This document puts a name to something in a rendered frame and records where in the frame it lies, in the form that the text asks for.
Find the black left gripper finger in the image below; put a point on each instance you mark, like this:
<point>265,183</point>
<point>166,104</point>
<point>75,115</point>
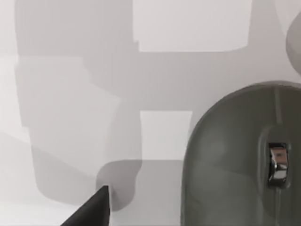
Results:
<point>96,209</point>

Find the grey computer mouse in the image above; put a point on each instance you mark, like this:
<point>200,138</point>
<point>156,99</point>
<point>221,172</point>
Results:
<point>235,164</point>

